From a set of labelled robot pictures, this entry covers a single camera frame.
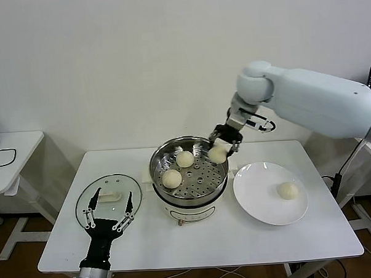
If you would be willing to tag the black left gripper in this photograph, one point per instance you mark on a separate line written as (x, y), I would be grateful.
(102, 235)

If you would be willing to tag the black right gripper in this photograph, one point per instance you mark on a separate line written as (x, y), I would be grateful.
(230, 133)

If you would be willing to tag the white steamed baozi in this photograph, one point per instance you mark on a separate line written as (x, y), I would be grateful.
(184, 159)
(172, 179)
(287, 191)
(217, 154)

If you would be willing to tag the round glass pot lid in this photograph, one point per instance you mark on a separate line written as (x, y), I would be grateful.
(83, 205)

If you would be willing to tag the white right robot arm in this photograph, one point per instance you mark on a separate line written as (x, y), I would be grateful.
(310, 96)

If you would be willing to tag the perforated steel steamer basket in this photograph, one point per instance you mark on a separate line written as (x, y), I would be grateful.
(206, 184)

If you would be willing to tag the round white plate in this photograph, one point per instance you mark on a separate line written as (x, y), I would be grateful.
(252, 197)

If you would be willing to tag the white electric cooking pot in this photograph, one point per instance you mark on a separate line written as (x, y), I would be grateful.
(188, 213)

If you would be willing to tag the white side table with adapter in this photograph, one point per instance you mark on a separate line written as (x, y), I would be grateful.
(22, 146)

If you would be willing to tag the black hanging power brick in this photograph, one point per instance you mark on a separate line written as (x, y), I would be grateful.
(336, 184)

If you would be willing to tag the white main table leg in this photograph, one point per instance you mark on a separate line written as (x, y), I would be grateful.
(287, 271)

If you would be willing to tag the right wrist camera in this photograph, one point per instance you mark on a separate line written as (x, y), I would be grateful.
(260, 123)

